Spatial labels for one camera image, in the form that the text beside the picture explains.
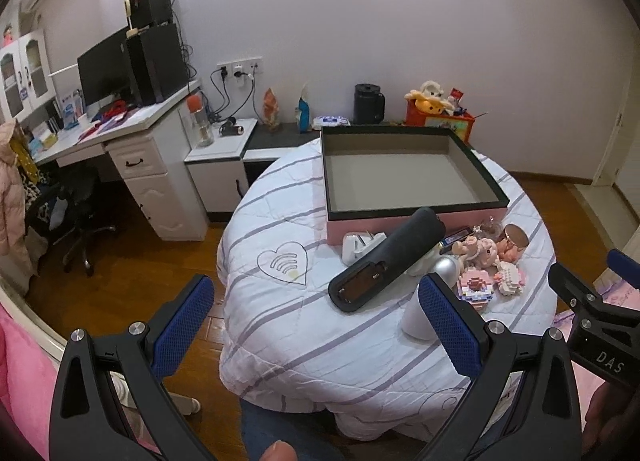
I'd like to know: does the white and pink block figure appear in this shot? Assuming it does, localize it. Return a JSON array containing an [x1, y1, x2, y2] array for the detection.
[[494, 261, 527, 296]]

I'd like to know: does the pink box with black rim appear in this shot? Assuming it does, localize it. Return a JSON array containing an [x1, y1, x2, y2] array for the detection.
[[320, 125, 511, 246]]

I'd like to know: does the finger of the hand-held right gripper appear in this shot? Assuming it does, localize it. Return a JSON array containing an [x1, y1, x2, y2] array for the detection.
[[606, 248, 640, 288], [547, 263, 608, 319]]

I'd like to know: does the person's leg in jeans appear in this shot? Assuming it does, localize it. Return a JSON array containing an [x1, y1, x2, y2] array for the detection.
[[240, 397, 351, 461]]

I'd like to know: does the pink blanket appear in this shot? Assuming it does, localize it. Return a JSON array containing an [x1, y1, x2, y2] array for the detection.
[[552, 271, 640, 461]]

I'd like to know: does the wet wipes pack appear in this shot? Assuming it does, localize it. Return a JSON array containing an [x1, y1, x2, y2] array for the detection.
[[312, 114, 354, 131]]

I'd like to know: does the person's left hand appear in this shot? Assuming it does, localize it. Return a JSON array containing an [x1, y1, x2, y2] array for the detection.
[[262, 442, 297, 461]]

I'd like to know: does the black computer monitor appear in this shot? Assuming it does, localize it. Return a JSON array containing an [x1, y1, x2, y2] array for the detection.
[[76, 25, 135, 109]]

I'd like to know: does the black computer tower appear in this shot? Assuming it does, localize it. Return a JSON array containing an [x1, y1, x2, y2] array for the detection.
[[125, 22, 189, 107]]

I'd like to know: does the orange snack bag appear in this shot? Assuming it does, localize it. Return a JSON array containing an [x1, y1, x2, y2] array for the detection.
[[262, 88, 283, 132]]

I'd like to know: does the black office chair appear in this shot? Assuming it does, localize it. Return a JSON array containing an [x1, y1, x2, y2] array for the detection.
[[25, 161, 119, 278]]

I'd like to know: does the white wall socket strip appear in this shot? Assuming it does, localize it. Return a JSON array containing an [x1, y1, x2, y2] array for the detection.
[[216, 56, 264, 78]]

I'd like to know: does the white glass door cabinet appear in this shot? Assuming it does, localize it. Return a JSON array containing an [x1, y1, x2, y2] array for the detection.
[[0, 28, 57, 123]]

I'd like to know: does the pink cloth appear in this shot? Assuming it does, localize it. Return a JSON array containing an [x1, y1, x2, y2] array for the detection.
[[0, 310, 67, 461]]

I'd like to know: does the white bedside cabinet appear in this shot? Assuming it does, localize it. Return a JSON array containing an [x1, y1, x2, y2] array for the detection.
[[183, 117, 259, 228]]

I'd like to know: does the black power cable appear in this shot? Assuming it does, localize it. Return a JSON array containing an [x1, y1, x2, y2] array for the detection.
[[206, 67, 230, 123]]

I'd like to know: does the white desk with drawers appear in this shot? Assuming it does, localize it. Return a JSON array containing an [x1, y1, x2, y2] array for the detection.
[[30, 78, 211, 243]]

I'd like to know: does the pack of pens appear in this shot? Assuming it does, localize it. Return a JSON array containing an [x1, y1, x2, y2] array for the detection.
[[439, 226, 474, 253]]

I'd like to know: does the white earbud case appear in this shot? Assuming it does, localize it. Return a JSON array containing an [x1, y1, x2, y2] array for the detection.
[[342, 230, 389, 265]]

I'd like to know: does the person's right hand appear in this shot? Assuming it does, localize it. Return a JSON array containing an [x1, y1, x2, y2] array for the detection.
[[584, 381, 640, 449]]

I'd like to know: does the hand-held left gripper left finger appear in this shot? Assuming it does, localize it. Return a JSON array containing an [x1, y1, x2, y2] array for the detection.
[[48, 273, 221, 461]]

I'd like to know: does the black electric kettle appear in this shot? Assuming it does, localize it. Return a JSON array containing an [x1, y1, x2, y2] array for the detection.
[[352, 83, 387, 126]]

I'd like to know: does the pink coat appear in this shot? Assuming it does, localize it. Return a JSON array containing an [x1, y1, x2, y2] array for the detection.
[[0, 120, 42, 278]]

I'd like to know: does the pink building block model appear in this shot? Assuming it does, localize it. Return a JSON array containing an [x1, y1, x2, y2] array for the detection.
[[456, 268, 497, 311]]

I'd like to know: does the orange toy box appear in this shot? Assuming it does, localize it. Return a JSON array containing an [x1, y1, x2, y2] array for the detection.
[[404, 108, 476, 145]]

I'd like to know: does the black glasses case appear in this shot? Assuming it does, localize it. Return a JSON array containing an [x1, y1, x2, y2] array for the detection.
[[328, 207, 446, 314]]

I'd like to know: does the clear bottle with orange cap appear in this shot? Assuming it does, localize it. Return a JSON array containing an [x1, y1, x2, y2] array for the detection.
[[186, 94, 215, 148]]

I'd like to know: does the clear plastic toy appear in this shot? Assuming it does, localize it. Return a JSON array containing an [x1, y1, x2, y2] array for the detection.
[[472, 217, 502, 238]]

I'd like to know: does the white slipper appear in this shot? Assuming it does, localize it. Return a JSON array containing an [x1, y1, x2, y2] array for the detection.
[[107, 371, 202, 415]]

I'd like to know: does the white door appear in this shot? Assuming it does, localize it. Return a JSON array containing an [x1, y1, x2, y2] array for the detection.
[[590, 88, 640, 194]]

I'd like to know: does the pink baby doll figure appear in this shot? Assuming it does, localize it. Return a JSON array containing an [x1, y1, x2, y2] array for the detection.
[[452, 235, 502, 268]]

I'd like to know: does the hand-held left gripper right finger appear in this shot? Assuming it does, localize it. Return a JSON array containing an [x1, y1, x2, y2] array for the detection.
[[417, 272, 583, 461]]

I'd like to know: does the white bed frame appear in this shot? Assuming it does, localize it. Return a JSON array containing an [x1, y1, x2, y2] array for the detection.
[[0, 275, 67, 359]]

